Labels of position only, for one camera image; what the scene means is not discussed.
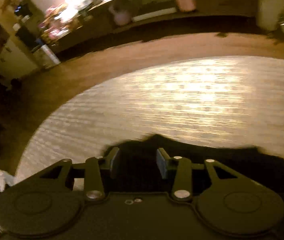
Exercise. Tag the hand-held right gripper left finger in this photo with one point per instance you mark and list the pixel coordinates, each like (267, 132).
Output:
(114, 162)

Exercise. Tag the long wooden sideboard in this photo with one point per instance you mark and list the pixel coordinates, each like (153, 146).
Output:
(207, 5)

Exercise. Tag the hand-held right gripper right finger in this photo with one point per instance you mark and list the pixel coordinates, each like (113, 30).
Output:
(161, 163)

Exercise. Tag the pink box with ribbon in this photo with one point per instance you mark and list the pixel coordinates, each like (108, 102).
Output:
(185, 2)

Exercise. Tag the flat white box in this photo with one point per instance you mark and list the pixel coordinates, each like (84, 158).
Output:
(154, 14)

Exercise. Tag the printed cardboard box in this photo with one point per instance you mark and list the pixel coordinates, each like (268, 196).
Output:
(48, 56)

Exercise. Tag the plant in white pot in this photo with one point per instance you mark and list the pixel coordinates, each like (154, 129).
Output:
(269, 15)

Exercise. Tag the pink round vase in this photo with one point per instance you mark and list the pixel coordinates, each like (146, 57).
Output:
(122, 18)

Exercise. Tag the black garment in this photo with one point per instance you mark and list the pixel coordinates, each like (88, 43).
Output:
(232, 165)

